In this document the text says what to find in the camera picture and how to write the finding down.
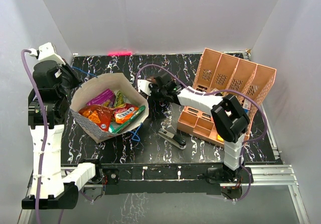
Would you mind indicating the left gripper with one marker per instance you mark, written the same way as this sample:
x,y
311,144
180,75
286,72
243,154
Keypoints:
x,y
75,80

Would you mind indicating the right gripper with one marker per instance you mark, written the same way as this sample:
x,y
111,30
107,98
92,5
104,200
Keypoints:
x,y
152,87

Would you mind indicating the purple snack bag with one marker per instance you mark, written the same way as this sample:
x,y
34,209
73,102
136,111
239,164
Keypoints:
x,y
105,98

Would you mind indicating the checkered paper bag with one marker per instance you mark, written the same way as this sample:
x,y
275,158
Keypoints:
x,y
93,87

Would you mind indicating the orange Doritos bag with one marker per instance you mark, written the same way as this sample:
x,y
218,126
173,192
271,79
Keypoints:
x,y
98,114

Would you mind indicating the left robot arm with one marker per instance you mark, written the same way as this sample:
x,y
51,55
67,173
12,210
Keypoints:
x,y
47,107

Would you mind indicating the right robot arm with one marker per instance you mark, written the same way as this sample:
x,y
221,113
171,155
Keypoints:
x,y
231,122

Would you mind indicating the orange Fox's candy bag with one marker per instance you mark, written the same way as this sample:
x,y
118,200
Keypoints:
x,y
124,112

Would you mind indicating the teal mint candy bag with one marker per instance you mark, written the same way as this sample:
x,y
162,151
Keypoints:
x,y
115,128

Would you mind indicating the small green candy packet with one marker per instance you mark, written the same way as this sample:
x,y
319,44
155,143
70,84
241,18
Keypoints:
x,y
119,99

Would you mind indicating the black silver stapler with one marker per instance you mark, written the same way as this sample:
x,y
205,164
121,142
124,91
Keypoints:
x,y
174,139

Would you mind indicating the pink desk organizer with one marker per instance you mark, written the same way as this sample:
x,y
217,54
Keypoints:
x,y
216,71

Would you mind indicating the red white small box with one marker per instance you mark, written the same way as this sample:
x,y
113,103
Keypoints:
x,y
247,104

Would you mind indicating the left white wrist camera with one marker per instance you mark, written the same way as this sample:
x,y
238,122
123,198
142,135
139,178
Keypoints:
x,y
46,52

